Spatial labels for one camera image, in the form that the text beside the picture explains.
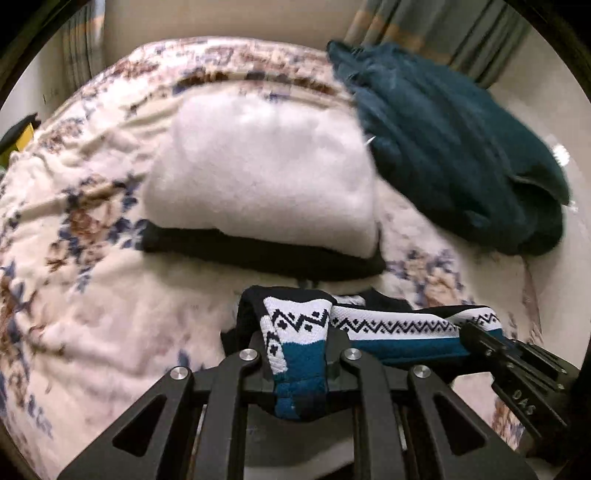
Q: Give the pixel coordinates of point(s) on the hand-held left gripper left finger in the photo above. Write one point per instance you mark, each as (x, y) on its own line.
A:
(251, 369)

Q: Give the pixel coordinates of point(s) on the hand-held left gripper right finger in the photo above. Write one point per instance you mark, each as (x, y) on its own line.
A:
(339, 367)

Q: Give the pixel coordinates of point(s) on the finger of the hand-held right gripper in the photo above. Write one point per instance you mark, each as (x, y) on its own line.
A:
(485, 346)

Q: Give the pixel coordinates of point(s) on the striped knit sweater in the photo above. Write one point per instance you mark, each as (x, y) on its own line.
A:
(300, 360)

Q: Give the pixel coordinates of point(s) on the dark folded garment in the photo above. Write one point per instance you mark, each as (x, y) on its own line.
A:
(277, 256)

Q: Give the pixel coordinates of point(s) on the floral bedspread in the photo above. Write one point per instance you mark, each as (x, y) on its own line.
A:
(92, 258)

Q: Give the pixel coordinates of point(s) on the white folded garment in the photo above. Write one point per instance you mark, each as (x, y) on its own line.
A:
(263, 170)

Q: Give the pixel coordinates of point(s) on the teal plush blanket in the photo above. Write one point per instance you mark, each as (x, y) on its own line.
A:
(438, 138)

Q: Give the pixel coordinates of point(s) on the white headboard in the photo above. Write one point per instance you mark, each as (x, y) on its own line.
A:
(554, 138)

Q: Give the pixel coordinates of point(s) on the grey-blue curtain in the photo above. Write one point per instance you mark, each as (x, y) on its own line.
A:
(438, 34)
(83, 41)

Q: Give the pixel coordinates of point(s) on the dark cloth on yellow box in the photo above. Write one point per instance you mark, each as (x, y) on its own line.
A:
(16, 129)

